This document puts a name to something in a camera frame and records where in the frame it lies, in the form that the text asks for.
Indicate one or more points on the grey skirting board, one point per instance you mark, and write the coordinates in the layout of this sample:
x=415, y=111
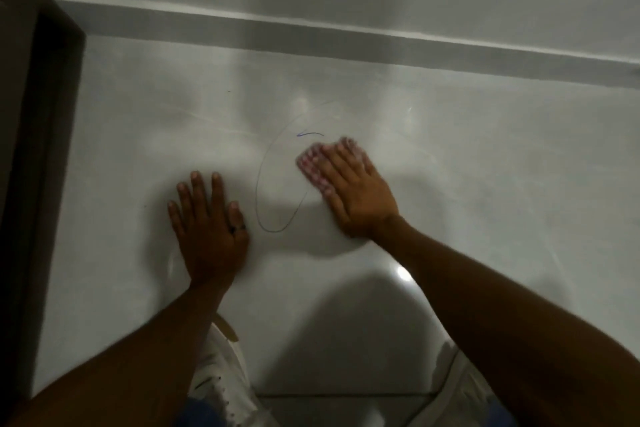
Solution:
x=350, y=44

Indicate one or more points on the person's right forearm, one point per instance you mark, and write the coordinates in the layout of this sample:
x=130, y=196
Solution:
x=500, y=321

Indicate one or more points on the person's left little finger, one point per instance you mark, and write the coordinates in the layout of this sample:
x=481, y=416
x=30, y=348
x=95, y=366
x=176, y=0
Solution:
x=174, y=219

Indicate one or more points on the red checkered cleaning cloth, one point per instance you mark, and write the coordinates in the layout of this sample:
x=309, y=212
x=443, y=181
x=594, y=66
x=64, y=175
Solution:
x=308, y=165

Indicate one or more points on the person's left thumb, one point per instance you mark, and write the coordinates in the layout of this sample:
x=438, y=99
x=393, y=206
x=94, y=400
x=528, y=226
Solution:
x=236, y=217

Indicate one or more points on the person's left forearm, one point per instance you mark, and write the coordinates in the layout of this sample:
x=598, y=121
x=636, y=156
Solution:
x=130, y=361

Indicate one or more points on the dark brown door frame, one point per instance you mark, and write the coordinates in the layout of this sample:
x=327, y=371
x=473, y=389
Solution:
x=30, y=141

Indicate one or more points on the person's left hand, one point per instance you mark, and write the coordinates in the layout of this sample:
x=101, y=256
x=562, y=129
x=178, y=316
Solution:
x=212, y=246

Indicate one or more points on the person's right fingers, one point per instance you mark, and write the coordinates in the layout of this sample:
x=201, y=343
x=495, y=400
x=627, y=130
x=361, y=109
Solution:
x=340, y=159

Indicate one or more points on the person's right hand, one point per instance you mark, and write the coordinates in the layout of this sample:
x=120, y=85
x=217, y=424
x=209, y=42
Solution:
x=357, y=196

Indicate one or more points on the person's left middle finger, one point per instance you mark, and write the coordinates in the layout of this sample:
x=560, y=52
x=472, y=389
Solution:
x=198, y=195

